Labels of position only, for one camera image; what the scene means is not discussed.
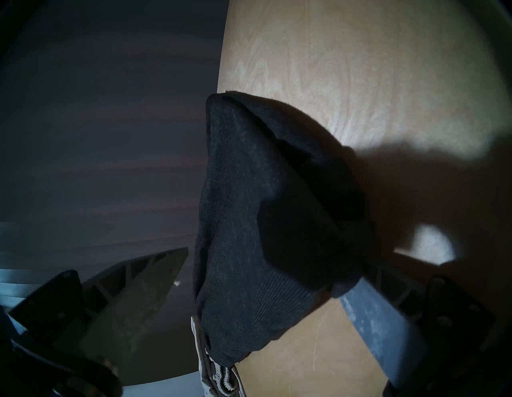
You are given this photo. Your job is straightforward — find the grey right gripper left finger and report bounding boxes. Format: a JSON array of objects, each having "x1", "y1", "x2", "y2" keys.
[{"x1": 8, "y1": 247, "x2": 189, "y2": 373}]

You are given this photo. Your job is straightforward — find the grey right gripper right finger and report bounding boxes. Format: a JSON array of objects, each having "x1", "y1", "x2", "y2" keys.
[{"x1": 339, "y1": 262, "x2": 497, "y2": 391}]

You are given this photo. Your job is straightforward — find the grey drawstring pants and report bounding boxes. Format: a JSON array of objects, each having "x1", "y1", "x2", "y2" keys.
[{"x1": 191, "y1": 315, "x2": 245, "y2": 397}]

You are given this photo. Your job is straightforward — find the black drawstring pants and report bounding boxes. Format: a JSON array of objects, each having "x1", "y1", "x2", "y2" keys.
[{"x1": 193, "y1": 91, "x2": 377, "y2": 367}]

